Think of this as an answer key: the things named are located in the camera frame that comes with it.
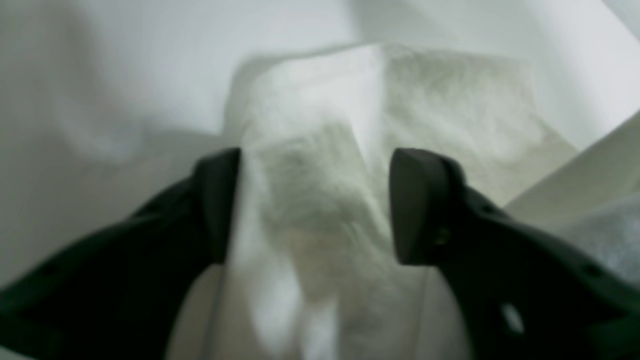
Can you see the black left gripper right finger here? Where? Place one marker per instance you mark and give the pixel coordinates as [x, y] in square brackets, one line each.
[523, 294]

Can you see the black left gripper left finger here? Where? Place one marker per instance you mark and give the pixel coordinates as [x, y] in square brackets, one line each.
[116, 294]

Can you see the white printed t-shirt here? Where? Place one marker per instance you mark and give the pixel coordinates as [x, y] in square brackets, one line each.
[312, 273]

